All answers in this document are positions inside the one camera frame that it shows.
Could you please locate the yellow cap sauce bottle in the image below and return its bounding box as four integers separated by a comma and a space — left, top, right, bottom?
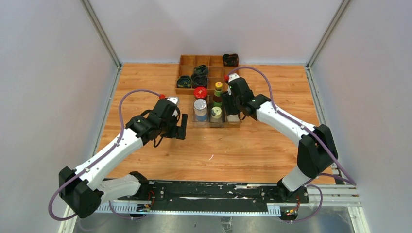
213, 82, 223, 108

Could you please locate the yellow lid spice jar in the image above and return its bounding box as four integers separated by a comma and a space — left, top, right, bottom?
210, 106, 223, 122

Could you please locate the clear plastic organizer bin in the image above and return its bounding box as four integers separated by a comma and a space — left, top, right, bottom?
192, 96, 242, 128

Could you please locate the silver lid spice jar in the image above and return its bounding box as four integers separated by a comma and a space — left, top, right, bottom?
193, 99, 208, 122

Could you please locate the red lid chili jar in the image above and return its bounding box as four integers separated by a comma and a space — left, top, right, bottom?
193, 86, 208, 100

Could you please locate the black lid grinder jar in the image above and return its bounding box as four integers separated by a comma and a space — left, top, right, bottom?
226, 115, 240, 124

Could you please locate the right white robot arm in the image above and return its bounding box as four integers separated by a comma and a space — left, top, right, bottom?
223, 74, 338, 203

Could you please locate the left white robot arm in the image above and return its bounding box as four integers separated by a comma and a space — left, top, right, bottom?
56, 97, 188, 218

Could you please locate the wooden compartment tray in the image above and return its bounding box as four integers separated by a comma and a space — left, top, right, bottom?
174, 53, 240, 95

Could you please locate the black coil lower middle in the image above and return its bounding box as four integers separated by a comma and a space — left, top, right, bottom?
191, 75, 208, 89

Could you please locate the black green coil middle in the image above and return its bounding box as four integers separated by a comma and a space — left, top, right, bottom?
192, 64, 209, 76

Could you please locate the black coil top right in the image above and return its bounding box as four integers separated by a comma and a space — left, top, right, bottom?
222, 53, 239, 67

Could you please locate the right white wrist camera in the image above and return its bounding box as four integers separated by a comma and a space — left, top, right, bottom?
227, 73, 240, 83

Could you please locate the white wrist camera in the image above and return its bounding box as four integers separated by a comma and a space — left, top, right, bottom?
227, 73, 240, 83
167, 97, 179, 106

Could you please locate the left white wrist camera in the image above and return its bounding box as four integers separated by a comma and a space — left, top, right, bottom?
167, 97, 179, 106

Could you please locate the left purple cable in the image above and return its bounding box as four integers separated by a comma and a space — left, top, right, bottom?
48, 89, 166, 222

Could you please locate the purple cable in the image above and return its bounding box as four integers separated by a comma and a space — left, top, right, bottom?
48, 89, 166, 222
223, 66, 357, 224

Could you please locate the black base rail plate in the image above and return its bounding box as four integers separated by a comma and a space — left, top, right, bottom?
93, 179, 358, 216

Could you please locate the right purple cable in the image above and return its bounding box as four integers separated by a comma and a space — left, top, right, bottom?
223, 66, 357, 224

